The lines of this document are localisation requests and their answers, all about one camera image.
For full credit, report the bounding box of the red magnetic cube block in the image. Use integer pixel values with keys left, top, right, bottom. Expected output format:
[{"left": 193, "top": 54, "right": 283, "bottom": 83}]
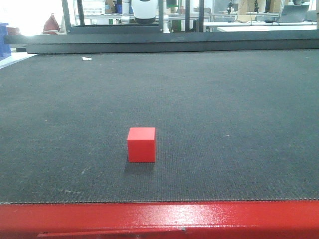
[{"left": 127, "top": 127, "right": 156, "bottom": 163}]

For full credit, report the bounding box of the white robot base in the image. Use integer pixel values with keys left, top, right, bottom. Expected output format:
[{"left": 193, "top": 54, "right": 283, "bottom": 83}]
[{"left": 121, "top": 0, "right": 170, "bottom": 33}]

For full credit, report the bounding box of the dark grey table mat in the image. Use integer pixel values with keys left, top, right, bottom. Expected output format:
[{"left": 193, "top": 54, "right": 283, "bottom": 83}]
[{"left": 0, "top": 50, "right": 319, "bottom": 204}]

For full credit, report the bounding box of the white paper scrap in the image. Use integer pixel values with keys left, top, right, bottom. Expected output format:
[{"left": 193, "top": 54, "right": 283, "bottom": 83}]
[{"left": 82, "top": 57, "right": 92, "bottom": 61}]

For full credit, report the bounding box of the white background desk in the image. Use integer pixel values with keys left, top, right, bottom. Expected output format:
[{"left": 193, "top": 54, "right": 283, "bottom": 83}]
[{"left": 204, "top": 21, "right": 319, "bottom": 32}]

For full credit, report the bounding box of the red bag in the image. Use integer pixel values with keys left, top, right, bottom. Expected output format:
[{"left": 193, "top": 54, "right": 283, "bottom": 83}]
[{"left": 43, "top": 13, "right": 60, "bottom": 34}]

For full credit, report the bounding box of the red metal table edge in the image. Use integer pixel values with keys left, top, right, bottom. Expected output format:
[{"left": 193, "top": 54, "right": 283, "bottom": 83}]
[{"left": 0, "top": 201, "right": 319, "bottom": 239}]

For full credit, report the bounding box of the grey laptop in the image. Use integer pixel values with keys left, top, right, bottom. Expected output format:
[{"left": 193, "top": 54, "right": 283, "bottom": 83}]
[{"left": 278, "top": 5, "right": 309, "bottom": 23}]

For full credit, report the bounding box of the blue plastic crate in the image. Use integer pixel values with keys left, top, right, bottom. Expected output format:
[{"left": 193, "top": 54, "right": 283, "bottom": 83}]
[{"left": 0, "top": 22, "right": 12, "bottom": 61}]

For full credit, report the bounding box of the dark metal frame rail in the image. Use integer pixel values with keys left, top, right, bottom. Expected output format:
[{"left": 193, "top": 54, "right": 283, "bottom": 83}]
[{"left": 4, "top": 30, "right": 319, "bottom": 54}]

